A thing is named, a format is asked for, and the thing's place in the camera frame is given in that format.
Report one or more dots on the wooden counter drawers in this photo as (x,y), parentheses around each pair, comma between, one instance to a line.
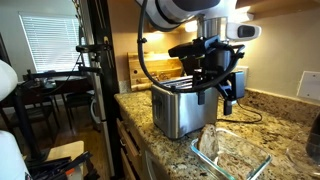
(131,146)

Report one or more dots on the black tool pile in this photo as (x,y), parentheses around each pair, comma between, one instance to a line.
(56,166)

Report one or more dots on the white blank wall plate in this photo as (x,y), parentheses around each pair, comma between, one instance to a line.
(310,86)

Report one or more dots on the stainless steel two-slot toaster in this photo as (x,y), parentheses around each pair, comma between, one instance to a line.
(186,113)

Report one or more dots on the light wooden stool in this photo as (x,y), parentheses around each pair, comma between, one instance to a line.
(65,150)

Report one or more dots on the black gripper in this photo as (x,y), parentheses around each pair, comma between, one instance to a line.
(213,65)

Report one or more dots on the wooden cutting board stack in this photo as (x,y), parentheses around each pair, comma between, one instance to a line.
(150,71)

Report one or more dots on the black stand leg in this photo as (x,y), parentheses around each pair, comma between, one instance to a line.
(25,126)

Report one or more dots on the black stereo camera bar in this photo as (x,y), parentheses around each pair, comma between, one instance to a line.
(93,48)

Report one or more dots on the clear glass rectangular dish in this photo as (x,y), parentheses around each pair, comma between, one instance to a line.
(256,156)

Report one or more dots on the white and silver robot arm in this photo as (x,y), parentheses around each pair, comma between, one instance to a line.
(173,11)

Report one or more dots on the dark dining chair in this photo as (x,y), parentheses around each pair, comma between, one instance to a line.
(40,111)
(78,101)

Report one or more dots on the wooden upper cabinet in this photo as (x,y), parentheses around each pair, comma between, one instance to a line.
(286,6)

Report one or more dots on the dark dining table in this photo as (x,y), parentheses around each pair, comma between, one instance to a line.
(50,87)

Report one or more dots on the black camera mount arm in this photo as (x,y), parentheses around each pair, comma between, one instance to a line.
(60,73)

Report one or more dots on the black bottle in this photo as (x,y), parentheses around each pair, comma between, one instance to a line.
(315,140)

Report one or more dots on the white rounded housing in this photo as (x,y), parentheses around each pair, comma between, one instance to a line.
(6,80)
(11,156)

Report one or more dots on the black vertical post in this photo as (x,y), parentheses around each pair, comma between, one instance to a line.
(106,66)

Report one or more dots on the white window blinds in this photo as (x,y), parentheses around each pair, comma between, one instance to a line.
(50,43)

